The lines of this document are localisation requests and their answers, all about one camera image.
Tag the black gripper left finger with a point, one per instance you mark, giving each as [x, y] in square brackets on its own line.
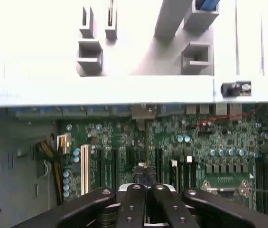
[133, 209]

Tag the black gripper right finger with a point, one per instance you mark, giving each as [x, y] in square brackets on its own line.
[171, 209]

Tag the black expansion slot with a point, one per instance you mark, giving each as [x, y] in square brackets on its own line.
[114, 166]

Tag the CPU socket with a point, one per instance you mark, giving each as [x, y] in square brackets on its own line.
[226, 190]

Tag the white expansion slot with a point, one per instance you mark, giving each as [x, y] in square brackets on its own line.
[84, 168]

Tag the green motherboard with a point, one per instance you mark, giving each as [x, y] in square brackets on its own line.
[219, 137]

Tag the open black PC case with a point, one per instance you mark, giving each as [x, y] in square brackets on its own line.
[100, 90]

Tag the grey parts rack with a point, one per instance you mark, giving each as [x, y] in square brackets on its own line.
[167, 59]

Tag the green RAM stick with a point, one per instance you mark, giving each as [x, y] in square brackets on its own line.
[111, 14]

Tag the hard disk in blue carrier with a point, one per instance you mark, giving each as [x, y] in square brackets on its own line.
[207, 4]

